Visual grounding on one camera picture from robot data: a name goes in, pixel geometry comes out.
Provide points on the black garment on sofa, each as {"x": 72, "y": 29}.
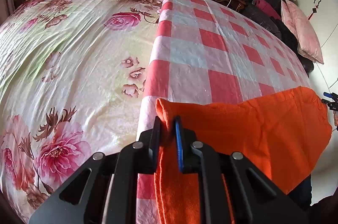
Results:
{"x": 287, "y": 36}

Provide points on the magenta garment on sofa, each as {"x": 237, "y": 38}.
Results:
{"x": 265, "y": 7}

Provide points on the red white checkered cloth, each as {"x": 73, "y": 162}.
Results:
{"x": 205, "y": 53}

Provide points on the black leather sofa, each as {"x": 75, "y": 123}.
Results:
{"x": 256, "y": 15}

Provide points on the red hanging wall ornament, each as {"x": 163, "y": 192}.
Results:
{"x": 315, "y": 8}

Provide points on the floral bed sheet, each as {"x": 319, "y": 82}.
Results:
{"x": 73, "y": 74}

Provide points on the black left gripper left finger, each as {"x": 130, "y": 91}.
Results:
{"x": 104, "y": 188}

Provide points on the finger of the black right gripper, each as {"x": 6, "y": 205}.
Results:
{"x": 333, "y": 105}

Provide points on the pink satin cushion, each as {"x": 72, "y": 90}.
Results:
{"x": 296, "y": 21}

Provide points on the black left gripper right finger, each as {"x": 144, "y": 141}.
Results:
{"x": 231, "y": 188}

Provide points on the orange pants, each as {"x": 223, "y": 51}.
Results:
{"x": 283, "y": 134}

